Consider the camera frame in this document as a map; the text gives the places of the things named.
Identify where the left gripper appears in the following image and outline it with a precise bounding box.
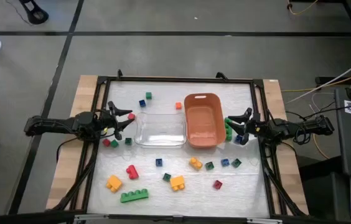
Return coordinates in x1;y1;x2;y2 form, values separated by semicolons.
93;100;135;141

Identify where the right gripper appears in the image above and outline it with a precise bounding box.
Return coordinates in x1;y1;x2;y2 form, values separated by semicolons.
224;107;271;146

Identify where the long green block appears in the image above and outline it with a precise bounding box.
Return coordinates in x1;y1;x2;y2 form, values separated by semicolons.
224;117;233;141
119;188;149;203

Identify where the orange plastic bin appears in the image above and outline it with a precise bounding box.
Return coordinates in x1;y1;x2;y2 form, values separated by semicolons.
184;92;227;149

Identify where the clear plastic bin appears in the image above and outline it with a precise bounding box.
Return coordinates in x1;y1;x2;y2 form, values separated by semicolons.
134;111;188;149

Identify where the large red block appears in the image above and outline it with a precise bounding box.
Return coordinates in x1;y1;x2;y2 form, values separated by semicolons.
125;164;140;180

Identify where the yellow two-stud block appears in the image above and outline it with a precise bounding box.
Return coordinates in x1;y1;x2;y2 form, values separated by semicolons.
189;157;204;171

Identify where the large yellow block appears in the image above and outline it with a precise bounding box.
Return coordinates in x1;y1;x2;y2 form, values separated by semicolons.
169;175;186;192
105;174;123;194

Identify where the black stand foot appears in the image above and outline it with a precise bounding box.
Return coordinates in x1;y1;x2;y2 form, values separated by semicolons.
18;0;50;25

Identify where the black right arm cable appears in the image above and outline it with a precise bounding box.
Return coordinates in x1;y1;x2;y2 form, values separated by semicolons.
284;110;313;146

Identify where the black aluminium table frame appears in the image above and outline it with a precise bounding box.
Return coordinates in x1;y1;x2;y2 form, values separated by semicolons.
46;68;310;224

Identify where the yellow cable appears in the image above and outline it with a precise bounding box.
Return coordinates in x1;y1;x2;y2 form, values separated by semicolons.
286;0;319;16
312;133;330;160

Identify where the orange cable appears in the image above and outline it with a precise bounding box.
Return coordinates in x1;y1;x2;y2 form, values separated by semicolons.
282;67;351;93

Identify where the white cable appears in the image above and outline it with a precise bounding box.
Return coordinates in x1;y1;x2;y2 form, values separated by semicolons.
285;50;351;105

